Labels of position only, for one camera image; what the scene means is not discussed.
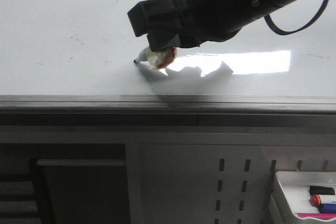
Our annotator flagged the white whiteboard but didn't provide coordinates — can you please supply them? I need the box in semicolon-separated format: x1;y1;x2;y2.
1;0;335;114

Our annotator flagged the white perforated stand panel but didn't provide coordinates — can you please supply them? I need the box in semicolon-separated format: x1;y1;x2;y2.
1;126;335;223

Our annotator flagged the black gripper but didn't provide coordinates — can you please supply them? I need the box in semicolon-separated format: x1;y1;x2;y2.
128;0;296;51

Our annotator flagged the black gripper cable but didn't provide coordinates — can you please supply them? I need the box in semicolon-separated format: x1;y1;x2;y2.
264;0;336;36

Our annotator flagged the black capped marker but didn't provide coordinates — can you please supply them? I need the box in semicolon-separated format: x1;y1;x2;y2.
309;185;335;195

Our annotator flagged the white taped whiteboard marker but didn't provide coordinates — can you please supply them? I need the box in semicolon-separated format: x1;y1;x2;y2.
133;46;177;70

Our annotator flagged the dark shelf unit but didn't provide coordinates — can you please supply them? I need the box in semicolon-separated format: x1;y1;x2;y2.
1;144;131;223

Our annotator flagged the blue capped marker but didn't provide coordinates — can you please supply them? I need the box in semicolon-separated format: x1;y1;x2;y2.
318;204;336;214

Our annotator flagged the pink highlighter pen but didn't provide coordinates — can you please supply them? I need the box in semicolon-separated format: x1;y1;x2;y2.
297;213;336;220

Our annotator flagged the white marker tray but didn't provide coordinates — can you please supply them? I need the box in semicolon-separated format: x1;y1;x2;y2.
269;171;335;223

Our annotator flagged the red capped marker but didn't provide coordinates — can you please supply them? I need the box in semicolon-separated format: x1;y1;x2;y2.
310;195;336;207

